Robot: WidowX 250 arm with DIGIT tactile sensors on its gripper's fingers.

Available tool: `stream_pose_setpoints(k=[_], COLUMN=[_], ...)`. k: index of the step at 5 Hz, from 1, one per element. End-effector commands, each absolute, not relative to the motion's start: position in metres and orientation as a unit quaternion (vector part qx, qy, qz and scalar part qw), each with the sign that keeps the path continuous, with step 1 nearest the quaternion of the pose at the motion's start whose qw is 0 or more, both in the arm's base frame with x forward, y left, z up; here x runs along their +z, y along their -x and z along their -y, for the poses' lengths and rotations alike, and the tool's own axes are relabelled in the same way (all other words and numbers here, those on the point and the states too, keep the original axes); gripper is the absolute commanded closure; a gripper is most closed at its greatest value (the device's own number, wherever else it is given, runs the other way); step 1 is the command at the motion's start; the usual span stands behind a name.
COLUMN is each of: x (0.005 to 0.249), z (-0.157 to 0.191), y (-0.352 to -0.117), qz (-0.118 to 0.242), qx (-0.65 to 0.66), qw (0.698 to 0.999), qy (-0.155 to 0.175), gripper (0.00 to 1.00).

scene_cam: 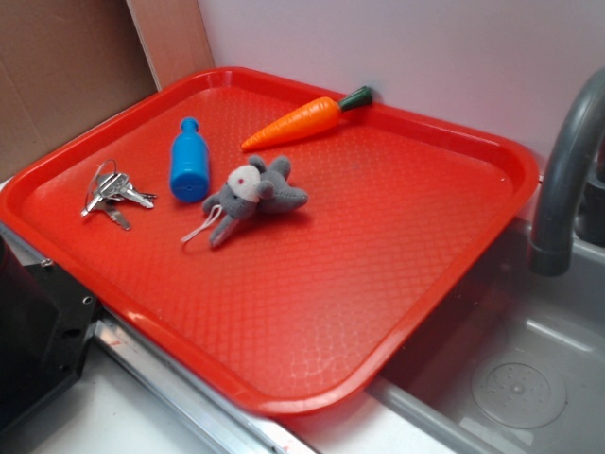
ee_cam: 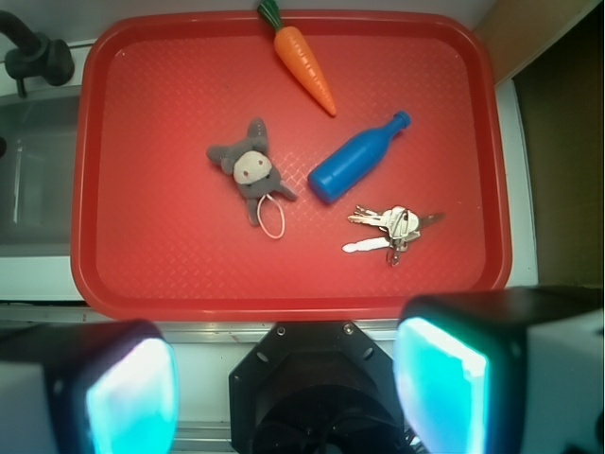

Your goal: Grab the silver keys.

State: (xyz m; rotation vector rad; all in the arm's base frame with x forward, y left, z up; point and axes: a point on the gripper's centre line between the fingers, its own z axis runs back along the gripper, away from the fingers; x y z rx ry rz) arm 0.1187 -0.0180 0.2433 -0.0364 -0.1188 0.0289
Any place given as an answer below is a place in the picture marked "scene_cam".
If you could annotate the silver keys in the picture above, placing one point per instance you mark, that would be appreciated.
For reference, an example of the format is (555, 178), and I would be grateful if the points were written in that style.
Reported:
(110, 186)

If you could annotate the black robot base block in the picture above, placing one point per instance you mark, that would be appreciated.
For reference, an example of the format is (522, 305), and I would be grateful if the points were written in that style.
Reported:
(47, 320)

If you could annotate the red plastic tray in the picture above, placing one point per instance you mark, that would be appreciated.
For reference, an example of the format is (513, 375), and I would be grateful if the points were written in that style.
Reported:
(294, 312)

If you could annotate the grey plush mouse toy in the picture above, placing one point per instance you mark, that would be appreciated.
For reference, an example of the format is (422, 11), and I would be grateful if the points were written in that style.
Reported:
(254, 188)

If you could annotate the orange toy carrot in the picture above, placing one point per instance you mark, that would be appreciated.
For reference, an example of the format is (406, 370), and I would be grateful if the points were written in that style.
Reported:
(314, 117)

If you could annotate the blue toy bottle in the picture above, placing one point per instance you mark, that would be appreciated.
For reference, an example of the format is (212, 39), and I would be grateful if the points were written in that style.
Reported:
(189, 175)

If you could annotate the grey toy sink basin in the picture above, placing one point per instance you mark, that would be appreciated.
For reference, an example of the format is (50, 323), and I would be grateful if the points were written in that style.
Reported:
(509, 361)

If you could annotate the grey toy faucet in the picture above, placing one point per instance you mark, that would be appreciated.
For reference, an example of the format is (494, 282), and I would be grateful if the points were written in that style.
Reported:
(571, 199)

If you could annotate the brown cardboard panel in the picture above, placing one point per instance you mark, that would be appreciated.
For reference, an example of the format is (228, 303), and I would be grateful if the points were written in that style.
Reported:
(67, 66)

